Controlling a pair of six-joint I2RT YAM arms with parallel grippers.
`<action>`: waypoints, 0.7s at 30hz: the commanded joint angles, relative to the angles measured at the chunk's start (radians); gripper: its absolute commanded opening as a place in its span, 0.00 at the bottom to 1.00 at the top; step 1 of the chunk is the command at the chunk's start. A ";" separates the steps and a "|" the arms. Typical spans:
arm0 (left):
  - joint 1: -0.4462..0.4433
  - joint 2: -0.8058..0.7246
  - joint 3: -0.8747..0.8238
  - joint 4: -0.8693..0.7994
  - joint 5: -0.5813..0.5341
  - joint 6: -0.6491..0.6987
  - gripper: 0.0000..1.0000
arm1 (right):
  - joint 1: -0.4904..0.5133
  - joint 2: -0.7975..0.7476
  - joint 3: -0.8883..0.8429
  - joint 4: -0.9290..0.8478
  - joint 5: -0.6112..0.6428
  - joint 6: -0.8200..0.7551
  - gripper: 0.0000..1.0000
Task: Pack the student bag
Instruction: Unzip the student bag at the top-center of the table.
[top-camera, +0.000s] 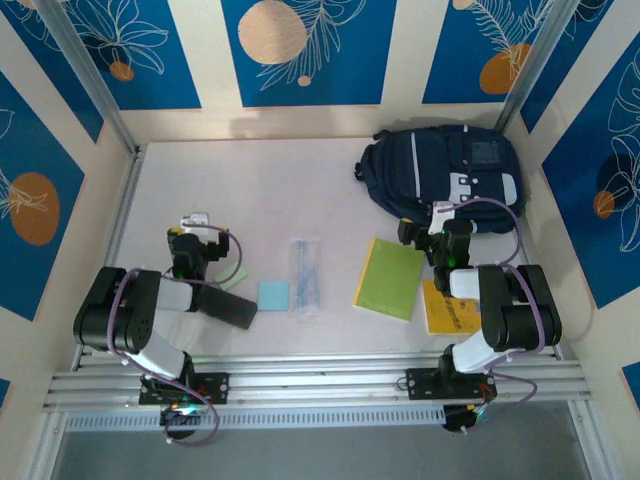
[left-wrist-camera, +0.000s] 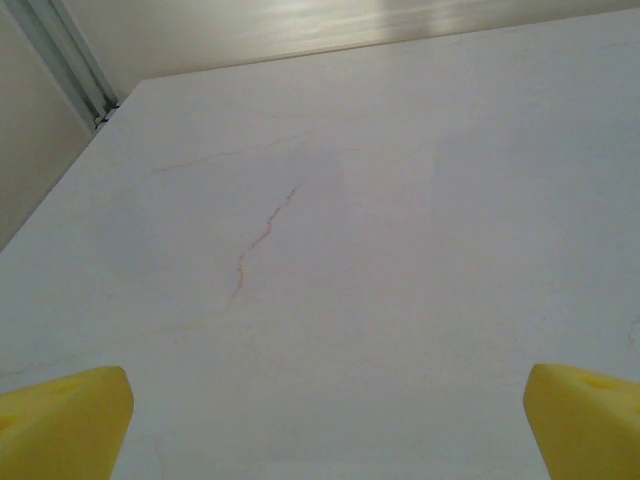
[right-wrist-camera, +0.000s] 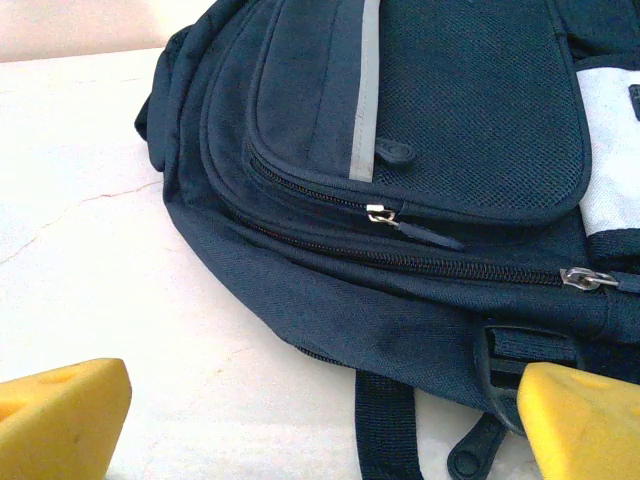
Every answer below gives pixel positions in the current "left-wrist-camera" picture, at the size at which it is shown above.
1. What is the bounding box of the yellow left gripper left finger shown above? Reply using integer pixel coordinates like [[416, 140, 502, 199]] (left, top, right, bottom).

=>
[[0, 365, 135, 480]]

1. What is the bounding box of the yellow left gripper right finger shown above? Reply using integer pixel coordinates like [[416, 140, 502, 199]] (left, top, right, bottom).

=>
[[523, 362, 640, 480]]

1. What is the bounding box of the aluminium frame post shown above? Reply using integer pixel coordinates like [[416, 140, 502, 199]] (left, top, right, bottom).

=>
[[12, 0, 121, 132]]

